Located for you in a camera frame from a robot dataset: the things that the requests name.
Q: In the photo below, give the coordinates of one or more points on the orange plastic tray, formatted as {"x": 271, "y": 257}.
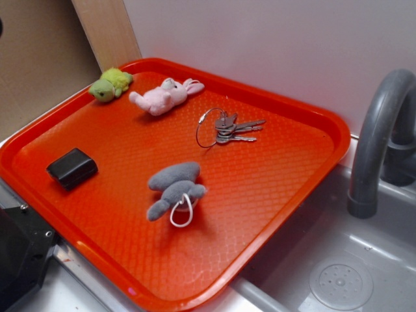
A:
{"x": 252, "y": 187}

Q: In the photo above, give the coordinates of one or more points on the green plush turtle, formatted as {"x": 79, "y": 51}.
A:
{"x": 111, "y": 85}

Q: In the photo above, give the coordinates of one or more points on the grey toy faucet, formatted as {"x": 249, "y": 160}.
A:
{"x": 386, "y": 145}

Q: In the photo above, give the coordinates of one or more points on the wooden board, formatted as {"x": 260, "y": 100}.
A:
{"x": 109, "y": 32}

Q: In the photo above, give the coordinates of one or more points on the grey toy sink basin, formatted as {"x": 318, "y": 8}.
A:
{"x": 324, "y": 259}

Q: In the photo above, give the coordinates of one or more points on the grey plush elephant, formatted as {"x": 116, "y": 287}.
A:
{"x": 179, "y": 192}

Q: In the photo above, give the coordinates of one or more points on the silver keys on ring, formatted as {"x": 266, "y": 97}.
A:
{"x": 227, "y": 130}

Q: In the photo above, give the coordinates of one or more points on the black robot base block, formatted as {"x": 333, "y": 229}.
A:
{"x": 27, "y": 245}

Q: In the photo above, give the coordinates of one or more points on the black rectangular box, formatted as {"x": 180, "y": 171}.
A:
{"x": 72, "y": 169}

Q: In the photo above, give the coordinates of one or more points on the pink plush bunny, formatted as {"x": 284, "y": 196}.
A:
{"x": 163, "y": 98}

